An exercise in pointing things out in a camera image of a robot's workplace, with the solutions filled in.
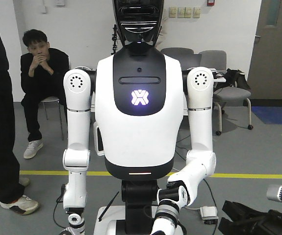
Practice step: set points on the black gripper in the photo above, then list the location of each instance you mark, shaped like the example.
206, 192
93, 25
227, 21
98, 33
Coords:
268, 224

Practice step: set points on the seated person in black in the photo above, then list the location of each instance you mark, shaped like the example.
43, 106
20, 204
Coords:
42, 73

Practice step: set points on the blue floor mat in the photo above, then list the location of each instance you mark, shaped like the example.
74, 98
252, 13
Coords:
268, 115

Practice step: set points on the grey office chair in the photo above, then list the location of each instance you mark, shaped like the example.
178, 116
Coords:
234, 89

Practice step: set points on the white humanoid robot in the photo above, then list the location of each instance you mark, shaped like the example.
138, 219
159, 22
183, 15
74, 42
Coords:
154, 123

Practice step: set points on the grey door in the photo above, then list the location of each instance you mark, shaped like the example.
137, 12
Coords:
265, 74

